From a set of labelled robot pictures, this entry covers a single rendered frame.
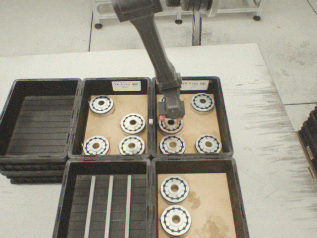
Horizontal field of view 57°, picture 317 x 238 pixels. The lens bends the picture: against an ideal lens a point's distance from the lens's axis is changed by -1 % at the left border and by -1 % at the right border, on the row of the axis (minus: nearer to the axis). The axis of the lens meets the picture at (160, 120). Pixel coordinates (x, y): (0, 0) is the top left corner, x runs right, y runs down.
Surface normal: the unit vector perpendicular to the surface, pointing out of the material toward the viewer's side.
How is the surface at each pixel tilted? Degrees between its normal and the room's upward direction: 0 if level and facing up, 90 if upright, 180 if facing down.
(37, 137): 0
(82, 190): 0
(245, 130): 0
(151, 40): 102
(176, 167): 90
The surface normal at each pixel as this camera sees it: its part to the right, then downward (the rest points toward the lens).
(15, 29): 0.00, -0.59
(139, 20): 0.13, 0.90
